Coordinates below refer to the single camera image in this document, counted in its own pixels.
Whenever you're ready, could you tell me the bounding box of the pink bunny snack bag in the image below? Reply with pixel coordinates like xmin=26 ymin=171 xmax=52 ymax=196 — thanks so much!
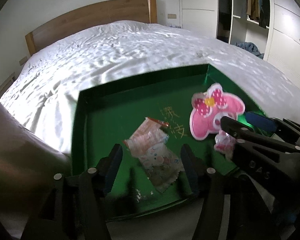
xmin=190 ymin=83 xmax=245 ymax=159

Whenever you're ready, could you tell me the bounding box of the person's forearm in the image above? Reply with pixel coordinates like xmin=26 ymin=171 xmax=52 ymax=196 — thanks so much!
xmin=0 ymin=103 xmax=70 ymax=220

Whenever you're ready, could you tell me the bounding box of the cartoon print snack packet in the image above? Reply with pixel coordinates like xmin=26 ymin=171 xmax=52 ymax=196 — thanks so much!
xmin=139 ymin=143 xmax=185 ymax=193

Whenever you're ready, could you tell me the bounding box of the pink striped snack packet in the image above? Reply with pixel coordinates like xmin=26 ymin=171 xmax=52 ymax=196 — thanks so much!
xmin=124 ymin=117 xmax=169 ymax=158

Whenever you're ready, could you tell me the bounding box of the green tray box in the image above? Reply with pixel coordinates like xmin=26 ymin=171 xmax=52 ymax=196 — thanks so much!
xmin=71 ymin=64 xmax=262 ymax=220

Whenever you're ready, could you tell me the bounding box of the white bed duvet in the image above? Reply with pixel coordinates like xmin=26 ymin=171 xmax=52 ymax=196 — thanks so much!
xmin=0 ymin=21 xmax=300 ymax=154

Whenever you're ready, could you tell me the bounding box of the white open wardrobe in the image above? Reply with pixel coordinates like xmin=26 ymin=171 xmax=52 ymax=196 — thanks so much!
xmin=180 ymin=0 xmax=300 ymax=87

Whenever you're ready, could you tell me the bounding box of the wooden headboard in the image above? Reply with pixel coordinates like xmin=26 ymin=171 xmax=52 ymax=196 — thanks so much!
xmin=25 ymin=0 xmax=158 ymax=55

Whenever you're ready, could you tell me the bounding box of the wall switch plate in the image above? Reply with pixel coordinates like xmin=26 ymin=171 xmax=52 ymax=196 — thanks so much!
xmin=167 ymin=14 xmax=177 ymax=19

